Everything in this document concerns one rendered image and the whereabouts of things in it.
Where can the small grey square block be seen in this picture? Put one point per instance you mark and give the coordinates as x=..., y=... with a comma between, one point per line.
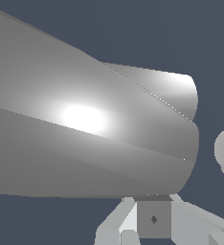
x=153, y=220

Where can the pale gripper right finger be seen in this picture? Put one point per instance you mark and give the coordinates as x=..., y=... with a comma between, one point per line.
x=193, y=225

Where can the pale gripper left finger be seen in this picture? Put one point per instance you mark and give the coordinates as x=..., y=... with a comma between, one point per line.
x=112, y=228

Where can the large grey metal faucet body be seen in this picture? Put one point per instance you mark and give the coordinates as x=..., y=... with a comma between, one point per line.
x=85, y=134

